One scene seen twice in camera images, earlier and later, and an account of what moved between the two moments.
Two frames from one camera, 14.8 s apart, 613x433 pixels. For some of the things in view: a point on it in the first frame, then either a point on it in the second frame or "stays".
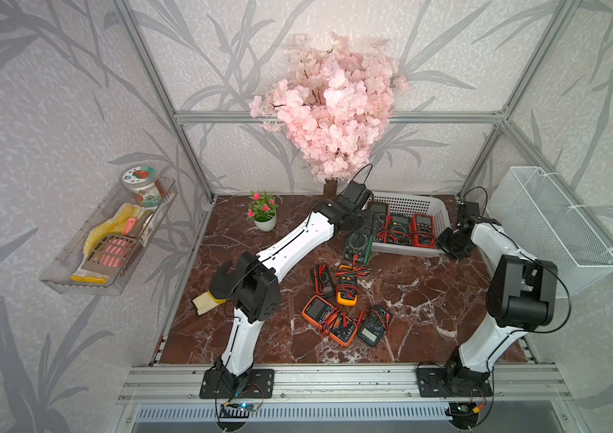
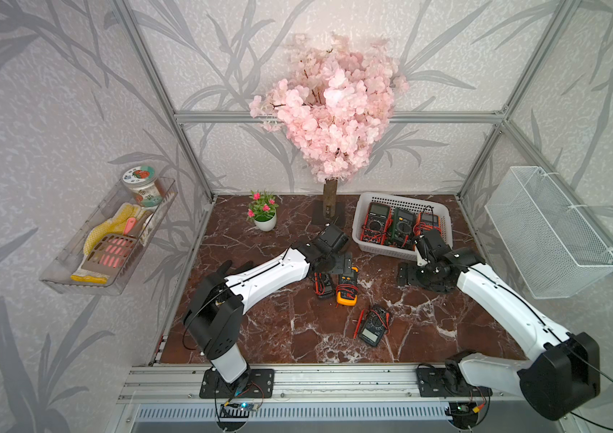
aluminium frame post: [148, 57] stays
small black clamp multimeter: [322, 280] stays
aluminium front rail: [182, 383] stays
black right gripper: [442, 241] to [409, 278]
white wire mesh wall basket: [526, 204] stays
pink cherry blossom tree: [335, 103] stays
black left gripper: [368, 221] to [342, 263]
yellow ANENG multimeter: [347, 285] stays
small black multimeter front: [373, 325] stays
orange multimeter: [326, 316] to [426, 221]
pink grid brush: [108, 252] stays
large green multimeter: [359, 243] to [403, 229]
